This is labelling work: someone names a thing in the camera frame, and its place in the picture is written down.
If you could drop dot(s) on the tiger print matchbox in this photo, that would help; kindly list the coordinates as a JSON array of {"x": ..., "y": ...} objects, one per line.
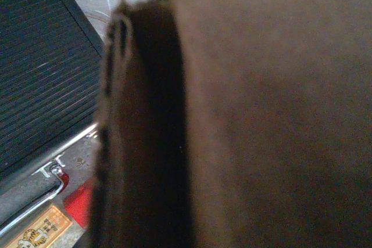
[{"x": 43, "y": 227}]

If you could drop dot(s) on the red block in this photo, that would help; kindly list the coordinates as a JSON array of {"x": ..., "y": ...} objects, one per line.
[{"x": 80, "y": 204}]

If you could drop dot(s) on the small brown cardboard box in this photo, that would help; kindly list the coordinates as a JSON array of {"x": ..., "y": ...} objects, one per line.
[{"x": 276, "y": 114}]

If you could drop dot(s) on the black ribbed carrying case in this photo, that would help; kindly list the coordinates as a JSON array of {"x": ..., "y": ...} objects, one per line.
[{"x": 43, "y": 71}]

